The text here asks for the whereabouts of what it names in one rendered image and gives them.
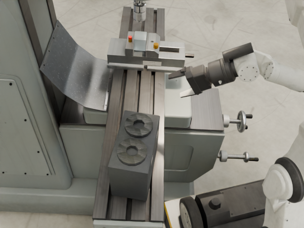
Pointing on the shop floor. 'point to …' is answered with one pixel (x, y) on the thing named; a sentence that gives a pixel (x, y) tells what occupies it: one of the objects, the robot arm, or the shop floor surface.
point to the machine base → (71, 197)
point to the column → (29, 100)
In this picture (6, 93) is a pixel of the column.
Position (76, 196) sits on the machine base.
